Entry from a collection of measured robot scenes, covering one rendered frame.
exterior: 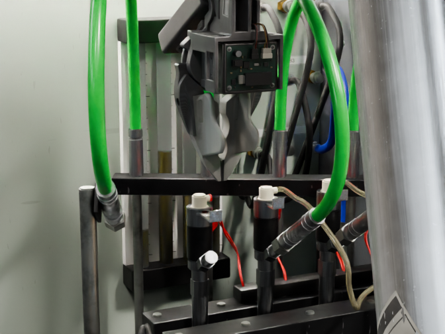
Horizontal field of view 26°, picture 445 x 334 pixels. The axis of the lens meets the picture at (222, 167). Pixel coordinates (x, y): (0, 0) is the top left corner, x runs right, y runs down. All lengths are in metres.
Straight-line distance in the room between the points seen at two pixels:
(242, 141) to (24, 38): 0.38
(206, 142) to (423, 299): 0.60
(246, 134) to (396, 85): 0.58
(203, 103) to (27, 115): 0.36
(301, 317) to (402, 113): 0.72
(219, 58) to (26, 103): 0.40
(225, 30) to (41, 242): 0.49
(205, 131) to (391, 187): 0.58
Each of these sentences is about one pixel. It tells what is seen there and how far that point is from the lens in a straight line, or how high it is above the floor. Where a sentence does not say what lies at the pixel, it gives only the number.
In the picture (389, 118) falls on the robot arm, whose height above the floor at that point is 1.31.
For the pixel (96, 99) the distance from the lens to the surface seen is 0.81.
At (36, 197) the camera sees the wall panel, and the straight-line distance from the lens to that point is 1.27.
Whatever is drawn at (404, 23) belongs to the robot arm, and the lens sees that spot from 0.38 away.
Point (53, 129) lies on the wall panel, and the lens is 1.25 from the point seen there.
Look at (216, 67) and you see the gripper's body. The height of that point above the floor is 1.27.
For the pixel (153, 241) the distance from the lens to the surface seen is 1.32.
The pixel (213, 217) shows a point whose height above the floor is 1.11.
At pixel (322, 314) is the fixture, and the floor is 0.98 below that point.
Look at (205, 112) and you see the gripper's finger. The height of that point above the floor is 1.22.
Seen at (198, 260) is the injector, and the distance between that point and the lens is 1.03.
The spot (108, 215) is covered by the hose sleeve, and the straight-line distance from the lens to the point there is 0.93.
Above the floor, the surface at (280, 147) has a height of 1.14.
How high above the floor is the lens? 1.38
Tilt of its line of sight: 13 degrees down
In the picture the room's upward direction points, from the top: straight up
